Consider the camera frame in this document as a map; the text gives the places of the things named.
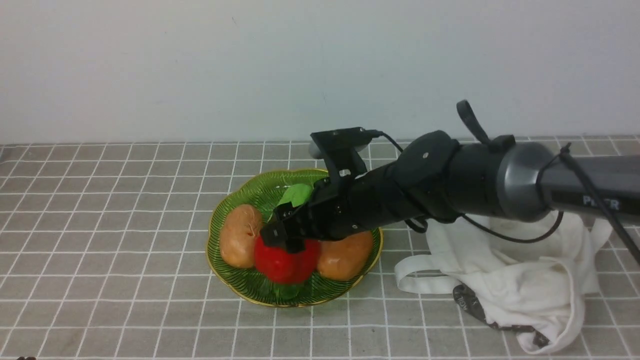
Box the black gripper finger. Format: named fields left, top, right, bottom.
left=285, top=236, right=306, bottom=253

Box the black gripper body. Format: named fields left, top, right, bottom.
left=274, top=165, right=426, bottom=242

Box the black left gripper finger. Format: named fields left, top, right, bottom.
left=260, top=221, right=289, bottom=248

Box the red bell pepper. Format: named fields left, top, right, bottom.
left=254, top=235, right=322, bottom=285

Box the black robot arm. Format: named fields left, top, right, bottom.
left=260, top=127, right=639, bottom=253

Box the white cloth bag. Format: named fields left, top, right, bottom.
left=394, top=213, right=612, bottom=355

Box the left brown potato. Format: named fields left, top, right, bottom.
left=219, top=203, right=263, bottom=269

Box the brown potato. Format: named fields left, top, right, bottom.
left=219, top=203, right=263, bottom=269
left=316, top=231, right=374, bottom=281

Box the green leaf-shaped plate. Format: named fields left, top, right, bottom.
left=205, top=168, right=385, bottom=308

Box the green cucumber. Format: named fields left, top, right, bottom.
left=277, top=183, right=314, bottom=208

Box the green leafy vegetable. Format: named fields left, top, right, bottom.
left=272, top=284, right=304, bottom=301

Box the right brown potato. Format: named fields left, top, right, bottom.
left=316, top=231, right=374, bottom=281

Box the grey checkered tablecloth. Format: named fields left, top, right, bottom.
left=0, top=135, right=640, bottom=360

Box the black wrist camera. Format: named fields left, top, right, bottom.
left=309, top=127, right=373, bottom=179

